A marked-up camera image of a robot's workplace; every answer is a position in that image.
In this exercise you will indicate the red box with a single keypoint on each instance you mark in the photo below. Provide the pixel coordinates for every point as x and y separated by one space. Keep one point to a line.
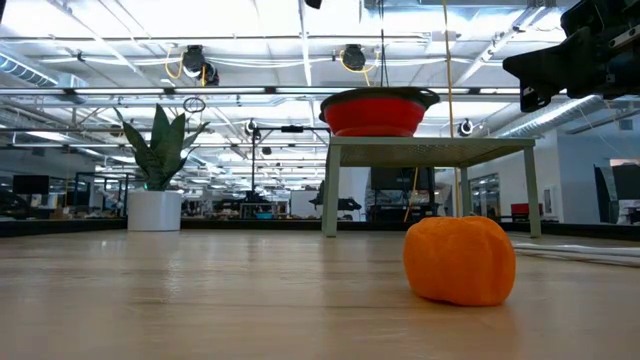
522 209

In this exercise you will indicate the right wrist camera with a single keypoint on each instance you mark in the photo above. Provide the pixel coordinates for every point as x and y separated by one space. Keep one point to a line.
580 15

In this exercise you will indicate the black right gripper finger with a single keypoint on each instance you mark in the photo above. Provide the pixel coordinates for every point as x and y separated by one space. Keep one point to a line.
555 65
531 100

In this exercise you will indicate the red collapsible colander grey rim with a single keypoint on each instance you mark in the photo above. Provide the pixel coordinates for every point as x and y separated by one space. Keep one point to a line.
377 117

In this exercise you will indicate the green perforated metal shelf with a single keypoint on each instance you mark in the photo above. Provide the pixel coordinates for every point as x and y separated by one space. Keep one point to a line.
430 150

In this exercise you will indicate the orange fruit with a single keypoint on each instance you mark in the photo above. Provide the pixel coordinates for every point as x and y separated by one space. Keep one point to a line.
459 262

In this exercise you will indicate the black monitor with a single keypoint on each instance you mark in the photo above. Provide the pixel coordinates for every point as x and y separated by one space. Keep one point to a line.
30 185
400 178

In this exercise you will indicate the dark screen panel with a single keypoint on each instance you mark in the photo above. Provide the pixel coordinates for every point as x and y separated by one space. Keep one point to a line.
627 180

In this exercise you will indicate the black aluminium table frame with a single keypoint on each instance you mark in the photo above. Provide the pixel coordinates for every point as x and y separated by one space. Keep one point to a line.
225 225

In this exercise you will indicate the snake plant in white pot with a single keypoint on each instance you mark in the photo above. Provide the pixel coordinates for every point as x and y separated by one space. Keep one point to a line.
155 212

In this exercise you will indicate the black metal frame rig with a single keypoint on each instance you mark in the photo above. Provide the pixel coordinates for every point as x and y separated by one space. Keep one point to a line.
292 129

